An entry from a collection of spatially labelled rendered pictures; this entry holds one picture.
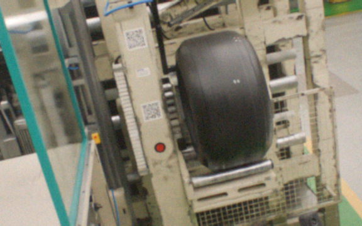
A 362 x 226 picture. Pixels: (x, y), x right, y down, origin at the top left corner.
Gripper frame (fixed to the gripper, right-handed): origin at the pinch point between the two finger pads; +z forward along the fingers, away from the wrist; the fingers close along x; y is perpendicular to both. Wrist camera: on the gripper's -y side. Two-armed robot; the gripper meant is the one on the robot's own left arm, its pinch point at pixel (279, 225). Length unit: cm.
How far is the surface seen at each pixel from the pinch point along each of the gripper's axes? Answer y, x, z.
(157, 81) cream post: -27, 2, 72
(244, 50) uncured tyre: -38, 29, 53
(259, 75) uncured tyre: -29, 31, 46
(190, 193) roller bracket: 17, 7, 61
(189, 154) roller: 13, 22, 88
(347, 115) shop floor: 71, 263, 210
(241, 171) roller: 12, 28, 56
